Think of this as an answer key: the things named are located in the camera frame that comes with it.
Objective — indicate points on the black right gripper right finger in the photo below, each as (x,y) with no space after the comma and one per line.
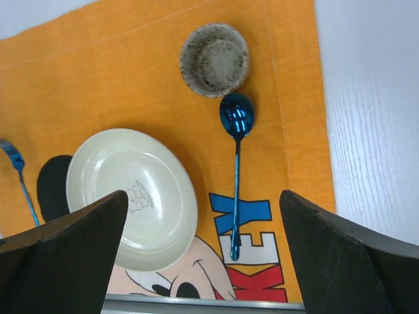
(343,267)

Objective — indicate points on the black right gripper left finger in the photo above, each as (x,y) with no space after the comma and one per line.
(64,266)

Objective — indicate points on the cream ceramic plate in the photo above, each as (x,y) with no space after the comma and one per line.
(162,214)

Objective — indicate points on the blue metallic fork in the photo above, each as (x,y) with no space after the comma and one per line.
(18,164)

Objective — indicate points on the blue metallic spoon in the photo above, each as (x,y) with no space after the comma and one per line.
(237,116)

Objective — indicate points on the orange Mickey Mouse placemat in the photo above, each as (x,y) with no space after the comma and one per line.
(115,64)

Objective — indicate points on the speckled ceramic cup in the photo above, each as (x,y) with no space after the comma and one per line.
(215,60)

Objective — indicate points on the aluminium mounting rail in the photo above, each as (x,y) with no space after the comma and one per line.
(116,303)

